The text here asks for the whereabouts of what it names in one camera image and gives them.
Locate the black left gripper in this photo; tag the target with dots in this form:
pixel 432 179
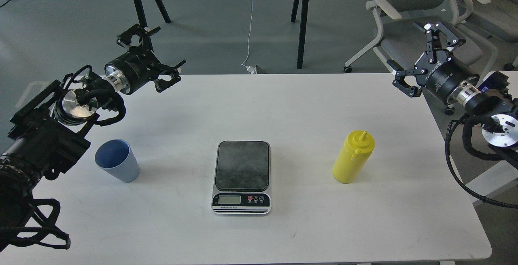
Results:
pixel 128 69

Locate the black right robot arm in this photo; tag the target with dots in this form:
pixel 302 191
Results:
pixel 490 118

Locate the digital kitchen scale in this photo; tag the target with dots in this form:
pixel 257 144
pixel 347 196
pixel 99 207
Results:
pixel 242 176

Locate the white power plug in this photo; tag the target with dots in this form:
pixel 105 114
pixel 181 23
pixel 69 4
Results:
pixel 251 69

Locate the blue plastic cup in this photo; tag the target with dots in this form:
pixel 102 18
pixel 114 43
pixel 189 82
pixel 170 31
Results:
pixel 117 158

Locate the yellow squeeze bottle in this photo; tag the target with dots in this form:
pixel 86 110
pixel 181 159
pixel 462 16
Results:
pixel 356 150

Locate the grey office chair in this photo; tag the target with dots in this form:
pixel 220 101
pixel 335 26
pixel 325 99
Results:
pixel 396 38
pixel 497 18

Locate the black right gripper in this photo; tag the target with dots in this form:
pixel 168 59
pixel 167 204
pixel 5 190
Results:
pixel 445 75

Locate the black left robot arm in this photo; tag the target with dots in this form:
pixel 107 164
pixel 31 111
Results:
pixel 49 134

